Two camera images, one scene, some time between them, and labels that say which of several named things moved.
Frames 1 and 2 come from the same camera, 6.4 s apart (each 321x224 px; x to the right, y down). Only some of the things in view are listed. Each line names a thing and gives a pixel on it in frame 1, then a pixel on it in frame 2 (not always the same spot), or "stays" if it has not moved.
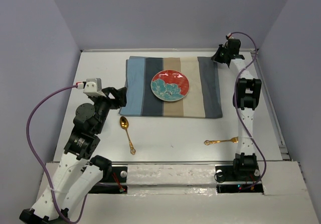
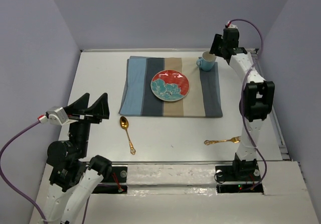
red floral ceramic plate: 170,85 stays
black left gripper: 121,95 -> 100,108
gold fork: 234,139 stays
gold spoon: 124,124 stays
